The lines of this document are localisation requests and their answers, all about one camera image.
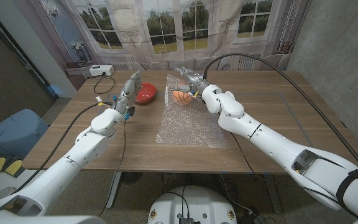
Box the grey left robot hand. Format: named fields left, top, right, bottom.
left=112, top=70, right=143, bottom=121

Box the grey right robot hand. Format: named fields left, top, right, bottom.
left=171, top=67, right=211, bottom=98

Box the orange basketball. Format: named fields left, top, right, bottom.
left=172, top=88, right=194, bottom=105

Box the clear bubble wrap sheet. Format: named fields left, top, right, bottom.
left=155, top=73, right=229, bottom=149

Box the red bowl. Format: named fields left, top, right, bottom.
left=135, top=82, right=157, bottom=104

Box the white power strip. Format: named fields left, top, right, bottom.
left=89, top=64, right=116, bottom=77

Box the printed window backdrop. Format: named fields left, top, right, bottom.
left=12, top=0, right=312, bottom=91

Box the grey table leg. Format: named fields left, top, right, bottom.
left=105, top=172, right=122, bottom=209
left=262, top=174, right=283, bottom=214

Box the blue padded seat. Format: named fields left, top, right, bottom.
left=0, top=108, right=49, bottom=159

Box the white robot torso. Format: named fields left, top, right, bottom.
left=147, top=185, right=238, bottom=224

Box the black power cable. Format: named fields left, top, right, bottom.
left=93, top=74, right=116, bottom=95

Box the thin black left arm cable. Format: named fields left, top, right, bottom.
left=98, top=119, right=127, bottom=218

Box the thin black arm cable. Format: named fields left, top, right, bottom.
left=98, top=119, right=127, bottom=218
left=230, top=132, right=262, bottom=180

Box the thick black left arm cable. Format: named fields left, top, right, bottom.
left=12, top=101, right=114, bottom=194

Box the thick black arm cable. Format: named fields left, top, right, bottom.
left=12, top=101, right=114, bottom=194
left=203, top=52, right=358, bottom=179

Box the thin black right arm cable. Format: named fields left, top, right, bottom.
left=230, top=132, right=262, bottom=180

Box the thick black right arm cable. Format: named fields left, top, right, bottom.
left=203, top=52, right=358, bottom=179

